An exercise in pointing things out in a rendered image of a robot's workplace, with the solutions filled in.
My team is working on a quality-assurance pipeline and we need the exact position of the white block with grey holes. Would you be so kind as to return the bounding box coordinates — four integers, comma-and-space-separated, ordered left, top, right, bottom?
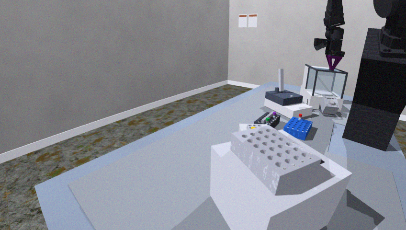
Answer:
239, 124, 267, 131

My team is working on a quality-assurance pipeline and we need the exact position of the white block with round holes on base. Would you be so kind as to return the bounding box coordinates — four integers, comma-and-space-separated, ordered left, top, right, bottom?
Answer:
210, 125, 352, 230

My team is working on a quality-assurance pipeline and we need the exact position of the blue tube rack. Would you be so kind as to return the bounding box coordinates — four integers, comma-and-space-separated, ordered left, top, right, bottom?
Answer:
283, 117, 313, 140

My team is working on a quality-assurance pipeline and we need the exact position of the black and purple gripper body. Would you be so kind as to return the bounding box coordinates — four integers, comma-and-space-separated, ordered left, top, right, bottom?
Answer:
325, 39, 345, 57

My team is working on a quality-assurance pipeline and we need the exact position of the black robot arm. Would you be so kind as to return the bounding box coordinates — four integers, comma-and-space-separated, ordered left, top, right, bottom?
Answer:
314, 0, 406, 58

